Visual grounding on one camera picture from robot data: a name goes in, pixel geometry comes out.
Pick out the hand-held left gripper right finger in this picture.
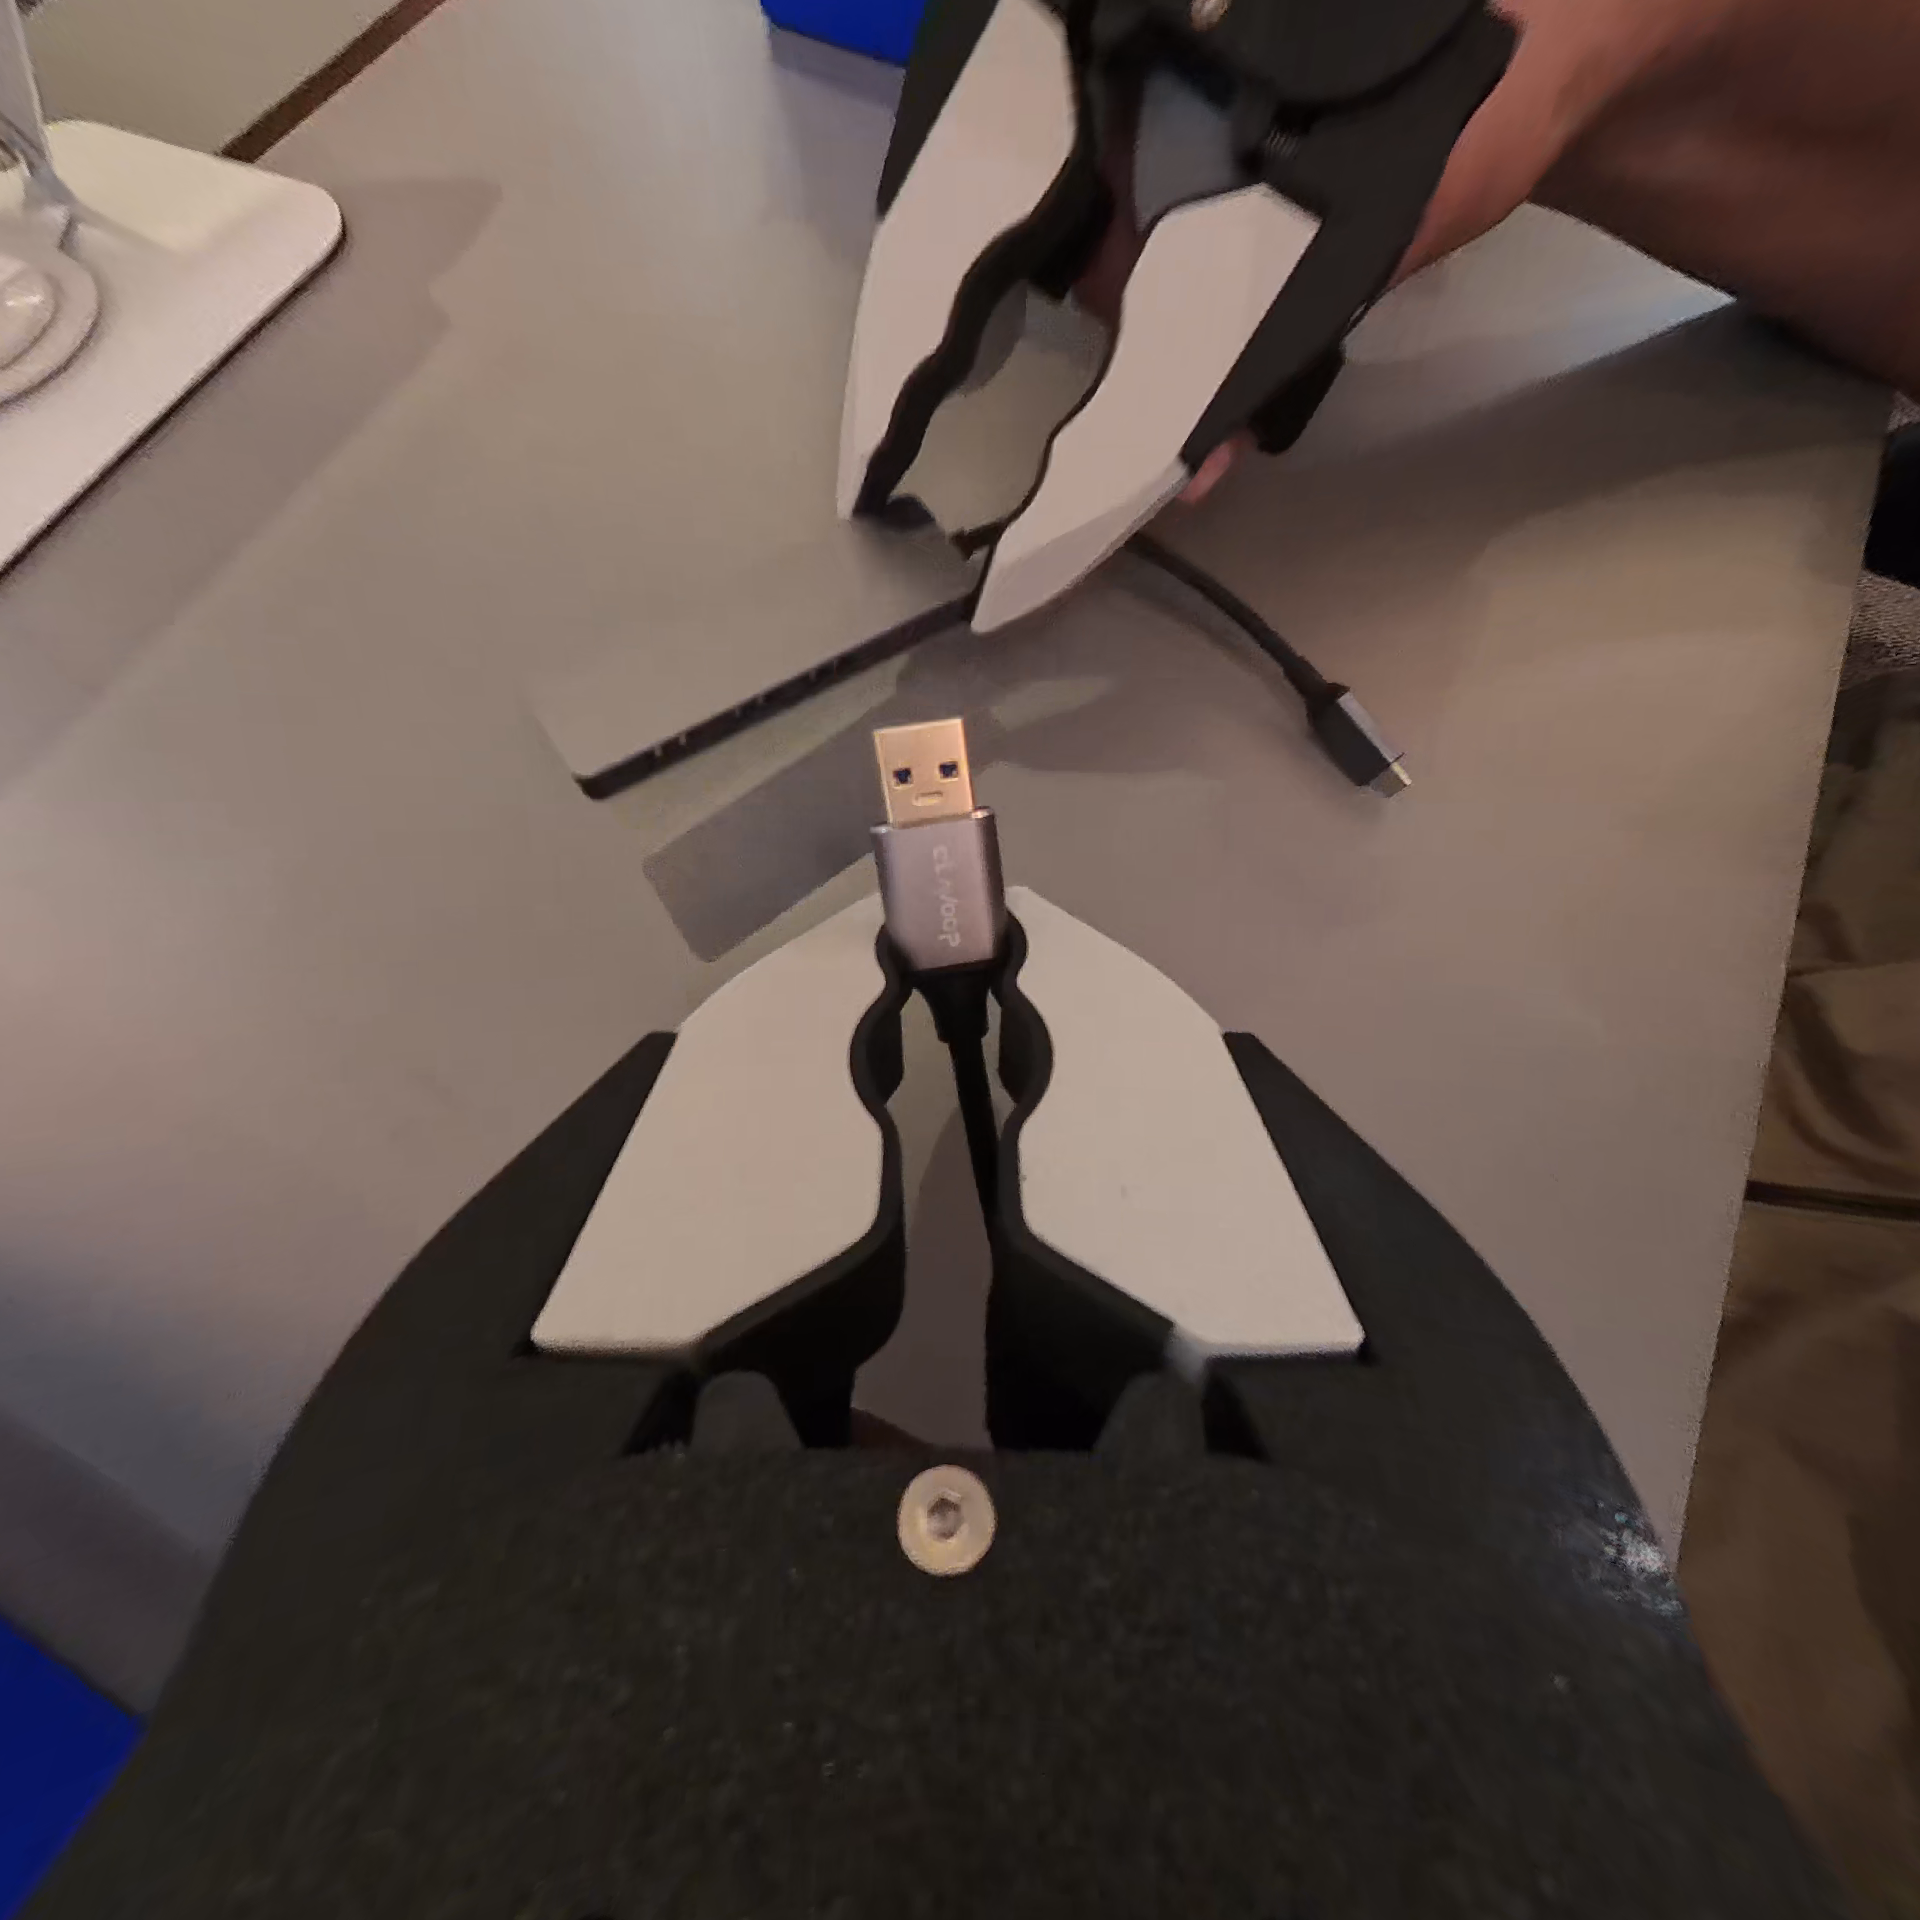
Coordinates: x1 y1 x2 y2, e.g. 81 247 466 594
982 885 1369 1452

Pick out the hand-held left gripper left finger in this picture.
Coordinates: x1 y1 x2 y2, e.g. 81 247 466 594
528 897 914 1452

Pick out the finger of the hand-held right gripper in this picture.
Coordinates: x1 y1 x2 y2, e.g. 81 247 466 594
968 184 1326 636
835 0 1119 524

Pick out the blue plastic bin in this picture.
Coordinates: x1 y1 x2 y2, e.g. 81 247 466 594
0 1611 145 1911
757 0 920 69

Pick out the braided usb cable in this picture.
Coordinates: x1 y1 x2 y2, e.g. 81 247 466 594
871 717 1007 1249

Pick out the grey usb hub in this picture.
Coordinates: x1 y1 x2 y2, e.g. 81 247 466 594
528 487 1415 801

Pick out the person's right forearm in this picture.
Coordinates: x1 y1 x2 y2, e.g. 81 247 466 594
1529 0 1920 404

